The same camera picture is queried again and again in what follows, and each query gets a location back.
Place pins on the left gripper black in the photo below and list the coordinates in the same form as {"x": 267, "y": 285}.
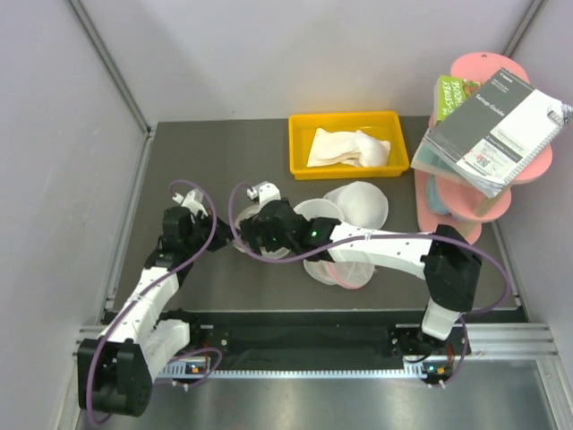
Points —
{"x": 223, "y": 236}

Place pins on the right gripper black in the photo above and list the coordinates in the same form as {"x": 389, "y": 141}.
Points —
{"x": 252, "y": 230}

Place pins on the white mesh laundry bag beige trim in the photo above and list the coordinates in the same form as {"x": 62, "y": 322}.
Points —
{"x": 323, "y": 214}

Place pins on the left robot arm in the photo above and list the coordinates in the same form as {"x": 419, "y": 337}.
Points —
{"x": 116, "y": 371}

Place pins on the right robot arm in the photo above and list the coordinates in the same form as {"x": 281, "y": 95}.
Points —
{"x": 444, "y": 260}

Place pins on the mesh laundry bag pink trim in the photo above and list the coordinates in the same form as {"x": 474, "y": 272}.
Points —
{"x": 348, "y": 275}

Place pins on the beige bra in tray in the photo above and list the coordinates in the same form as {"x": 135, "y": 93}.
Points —
{"x": 356, "y": 149}

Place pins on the yellow plastic tray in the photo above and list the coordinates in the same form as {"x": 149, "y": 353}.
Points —
{"x": 382, "y": 125}

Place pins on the pink tiered shelf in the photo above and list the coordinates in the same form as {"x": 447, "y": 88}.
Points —
{"x": 440, "y": 201}

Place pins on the green storey house book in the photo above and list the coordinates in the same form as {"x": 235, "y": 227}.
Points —
{"x": 449, "y": 93}

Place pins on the grey spiral setup guide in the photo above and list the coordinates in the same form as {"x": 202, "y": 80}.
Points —
{"x": 494, "y": 135}

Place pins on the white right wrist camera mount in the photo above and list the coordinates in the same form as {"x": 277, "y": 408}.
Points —
{"x": 263, "y": 193}

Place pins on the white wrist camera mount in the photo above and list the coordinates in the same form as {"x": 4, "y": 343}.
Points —
{"x": 191, "y": 201}
{"x": 263, "y": 193}

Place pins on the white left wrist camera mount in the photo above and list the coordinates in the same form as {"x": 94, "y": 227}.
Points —
{"x": 191, "y": 201}

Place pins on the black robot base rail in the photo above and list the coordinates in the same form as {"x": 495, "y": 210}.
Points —
{"x": 314, "y": 341}

